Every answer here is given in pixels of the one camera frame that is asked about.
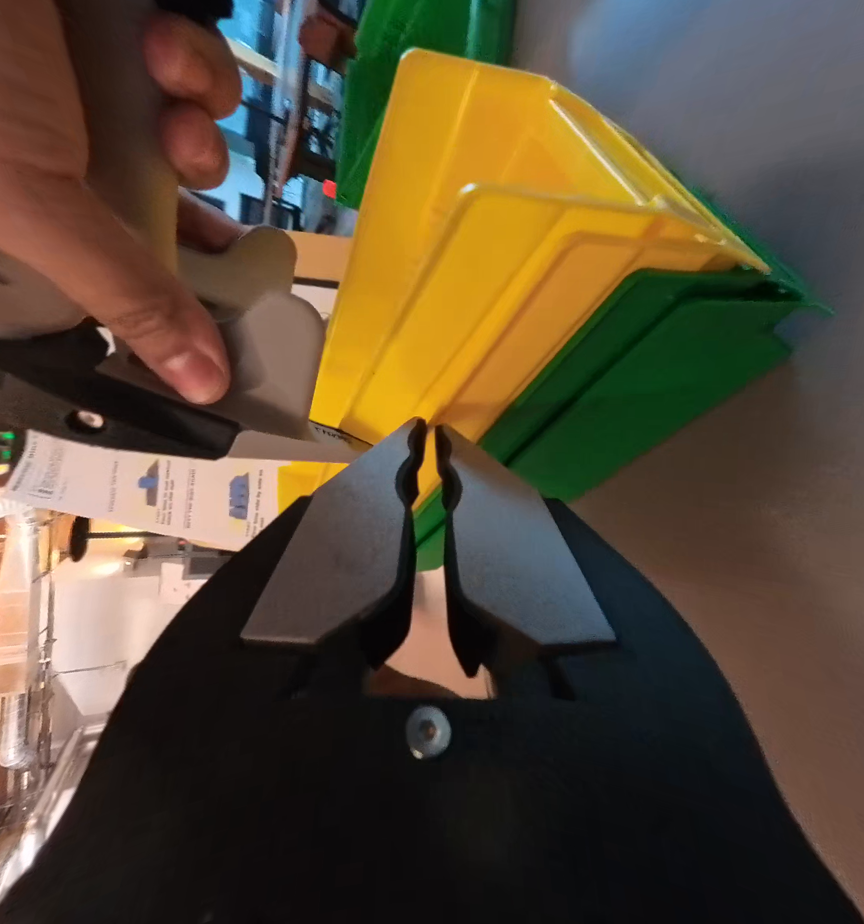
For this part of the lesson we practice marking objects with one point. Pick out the yellow plastic bin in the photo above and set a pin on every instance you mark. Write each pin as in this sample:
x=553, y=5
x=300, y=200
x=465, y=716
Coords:
x=475, y=289

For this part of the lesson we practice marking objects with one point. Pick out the green plastic bin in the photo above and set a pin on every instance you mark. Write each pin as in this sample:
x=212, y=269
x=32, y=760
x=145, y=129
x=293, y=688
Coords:
x=374, y=108
x=656, y=375

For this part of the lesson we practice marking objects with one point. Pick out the black knob with threaded rod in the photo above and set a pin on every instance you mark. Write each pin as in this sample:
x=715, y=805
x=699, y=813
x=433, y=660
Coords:
x=80, y=538

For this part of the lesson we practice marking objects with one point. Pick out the person's right hand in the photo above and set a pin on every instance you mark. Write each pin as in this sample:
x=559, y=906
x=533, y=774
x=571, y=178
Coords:
x=21, y=130

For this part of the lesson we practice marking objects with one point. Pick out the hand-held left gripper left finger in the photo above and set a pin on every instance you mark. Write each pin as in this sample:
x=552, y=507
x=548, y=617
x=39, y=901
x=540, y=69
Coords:
x=331, y=570

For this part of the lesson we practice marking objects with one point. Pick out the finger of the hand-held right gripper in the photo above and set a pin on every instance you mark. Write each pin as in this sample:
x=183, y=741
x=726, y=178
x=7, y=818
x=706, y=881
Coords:
x=288, y=447

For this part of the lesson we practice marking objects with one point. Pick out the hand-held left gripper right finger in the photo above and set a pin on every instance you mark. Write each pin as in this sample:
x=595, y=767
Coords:
x=533, y=570

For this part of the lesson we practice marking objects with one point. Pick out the silver flexible duct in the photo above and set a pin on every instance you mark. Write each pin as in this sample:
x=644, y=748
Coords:
x=17, y=736

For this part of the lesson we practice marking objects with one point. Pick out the white printed bin label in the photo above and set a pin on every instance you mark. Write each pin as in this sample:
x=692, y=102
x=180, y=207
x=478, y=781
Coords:
x=150, y=491

